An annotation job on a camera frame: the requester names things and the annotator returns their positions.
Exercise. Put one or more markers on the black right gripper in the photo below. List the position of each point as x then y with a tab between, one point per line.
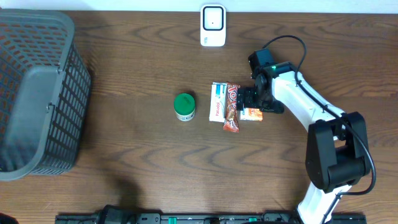
274	105

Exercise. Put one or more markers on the orange snack packet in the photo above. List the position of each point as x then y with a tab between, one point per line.
251	114

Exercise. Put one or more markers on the red chocolate bar wrapper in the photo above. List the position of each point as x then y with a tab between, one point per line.
231	115

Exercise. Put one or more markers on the white Panadol box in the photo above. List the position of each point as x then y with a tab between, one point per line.
218	100

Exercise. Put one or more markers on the green lid jar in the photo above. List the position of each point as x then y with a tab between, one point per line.
184	106

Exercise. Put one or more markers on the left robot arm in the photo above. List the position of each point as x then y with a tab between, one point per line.
114	215

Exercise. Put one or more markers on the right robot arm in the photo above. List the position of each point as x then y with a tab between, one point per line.
337	154

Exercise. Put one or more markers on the dark grey plastic basket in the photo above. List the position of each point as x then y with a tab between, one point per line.
45	89

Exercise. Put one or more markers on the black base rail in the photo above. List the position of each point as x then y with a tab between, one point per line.
155	218

